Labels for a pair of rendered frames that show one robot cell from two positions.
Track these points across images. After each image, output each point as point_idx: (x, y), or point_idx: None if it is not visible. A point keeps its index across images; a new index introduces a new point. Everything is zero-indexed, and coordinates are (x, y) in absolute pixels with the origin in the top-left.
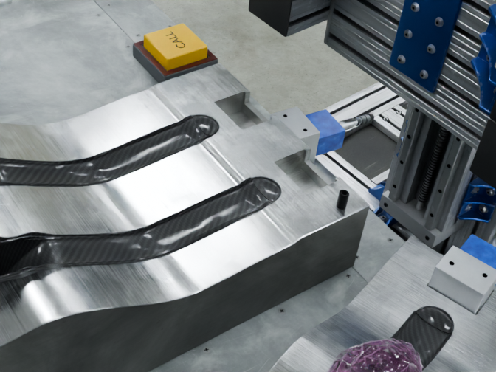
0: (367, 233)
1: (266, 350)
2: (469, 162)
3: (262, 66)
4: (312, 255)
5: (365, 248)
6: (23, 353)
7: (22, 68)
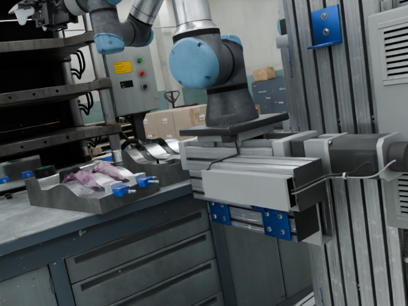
0: (173, 186)
1: None
2: (311, 266)
3: None
4: (152, 172)
5: (168, 187)
6: (123, 155)
7: None
